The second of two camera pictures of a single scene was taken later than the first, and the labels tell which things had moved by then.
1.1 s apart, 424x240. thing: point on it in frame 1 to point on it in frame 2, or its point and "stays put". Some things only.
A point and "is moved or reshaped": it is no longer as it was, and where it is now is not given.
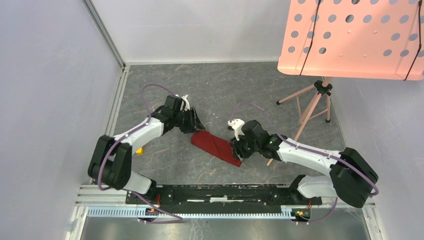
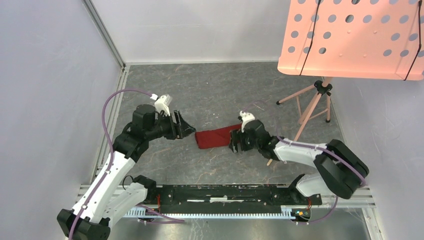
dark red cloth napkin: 218,146 is moved or reshaped
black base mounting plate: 222,198 stays put
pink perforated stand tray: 363,39 stays put
